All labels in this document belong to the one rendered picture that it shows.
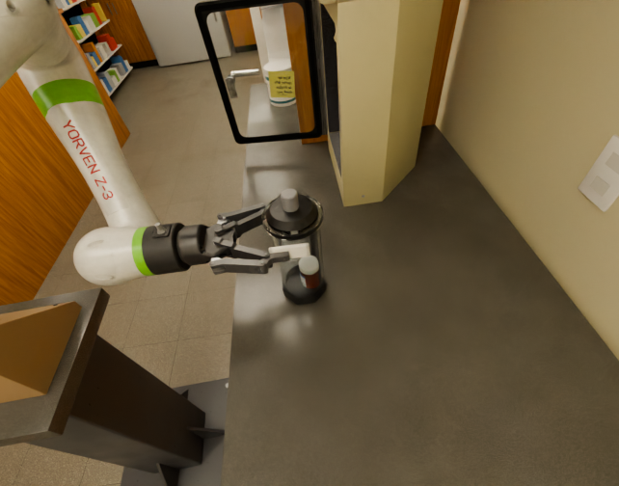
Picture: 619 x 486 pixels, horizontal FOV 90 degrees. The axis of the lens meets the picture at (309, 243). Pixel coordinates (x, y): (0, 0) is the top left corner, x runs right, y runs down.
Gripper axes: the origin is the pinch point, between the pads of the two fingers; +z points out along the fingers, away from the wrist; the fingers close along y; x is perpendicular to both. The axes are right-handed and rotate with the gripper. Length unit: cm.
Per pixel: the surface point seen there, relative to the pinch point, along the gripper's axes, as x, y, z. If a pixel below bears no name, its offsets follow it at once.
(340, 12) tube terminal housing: -27.5, 25.1, 13.5
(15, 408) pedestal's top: 20, -18, -58
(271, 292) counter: 18.7, -0.1, -7.7
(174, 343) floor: 114, 40, -78
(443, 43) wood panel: -9, 62, 51
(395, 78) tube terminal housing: -14.7, 26.0, 25.0
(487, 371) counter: 18.1, -23.4, 31.1
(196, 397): 112, 10, -61
